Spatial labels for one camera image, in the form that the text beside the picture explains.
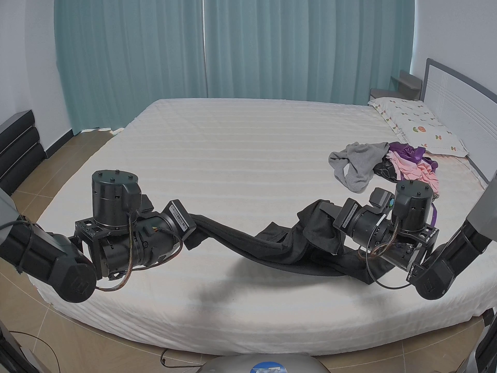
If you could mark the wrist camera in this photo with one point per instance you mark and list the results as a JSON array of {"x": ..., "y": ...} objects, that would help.
[
  {"x": 146, "y": 204},
  {"x": 380, "y": 200}
]

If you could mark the black long-sleeved top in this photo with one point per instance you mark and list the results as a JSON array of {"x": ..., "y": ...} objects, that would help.
[{"x": 271, "y": 251}]

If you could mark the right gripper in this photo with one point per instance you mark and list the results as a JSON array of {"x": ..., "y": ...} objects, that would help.
[{"x": 365, "y": 227}]

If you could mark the bed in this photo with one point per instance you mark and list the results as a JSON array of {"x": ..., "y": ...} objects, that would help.
[{"x": 233, "y": 150}]

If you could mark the white printed pillow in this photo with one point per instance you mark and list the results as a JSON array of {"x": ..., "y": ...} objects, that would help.
[{"x": 419, "y": 122}]

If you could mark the black chest of drawers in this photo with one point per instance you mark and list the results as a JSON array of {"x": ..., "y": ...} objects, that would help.
[{"x": 19, "y": 146}]

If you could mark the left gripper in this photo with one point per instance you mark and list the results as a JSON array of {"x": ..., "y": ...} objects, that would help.
[{"x": 159, "y": 235}]

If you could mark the blue-green curtain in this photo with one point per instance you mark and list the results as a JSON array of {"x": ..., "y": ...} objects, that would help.
[
  {"x": 132, "y": 53},
  {"x": 310, "y": 37}
]

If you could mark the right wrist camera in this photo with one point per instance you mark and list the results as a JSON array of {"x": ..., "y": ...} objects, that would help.
[{"x": 380, "y": 200}]

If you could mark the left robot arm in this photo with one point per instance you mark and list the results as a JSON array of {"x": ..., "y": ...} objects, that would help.
[{"x": 58, "y": 255}]

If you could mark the grey garment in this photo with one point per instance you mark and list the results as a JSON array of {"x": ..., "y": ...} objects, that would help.
[{"x": 361, "y": 161}]

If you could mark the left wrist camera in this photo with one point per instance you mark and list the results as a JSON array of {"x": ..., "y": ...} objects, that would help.
[{"x": 146, "y": 204}]

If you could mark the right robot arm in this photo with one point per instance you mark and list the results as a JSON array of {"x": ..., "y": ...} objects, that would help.
[{"x": 438, "y": 278}]

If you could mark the grey bedside table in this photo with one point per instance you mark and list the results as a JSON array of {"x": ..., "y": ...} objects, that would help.
[{"x": 403, "y": 86}]

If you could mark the pile of clothes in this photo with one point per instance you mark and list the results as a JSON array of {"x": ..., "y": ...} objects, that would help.
[{"x": 407, "y": 165}]

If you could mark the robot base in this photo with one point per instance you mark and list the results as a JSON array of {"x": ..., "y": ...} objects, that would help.
[{"x": 260, "y": 363}]

